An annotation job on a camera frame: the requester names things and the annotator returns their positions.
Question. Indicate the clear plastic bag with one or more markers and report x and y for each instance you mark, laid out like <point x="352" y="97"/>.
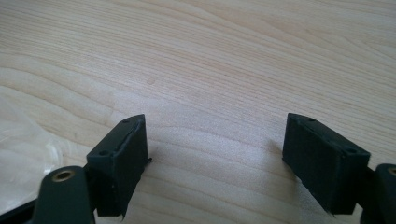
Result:
<point x="21" y="155"/>

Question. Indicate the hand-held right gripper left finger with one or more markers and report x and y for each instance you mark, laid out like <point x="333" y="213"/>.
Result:
<point x="120" y="168"/>

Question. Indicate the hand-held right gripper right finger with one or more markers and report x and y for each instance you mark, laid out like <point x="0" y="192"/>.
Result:
<point x="323" y="165"/>

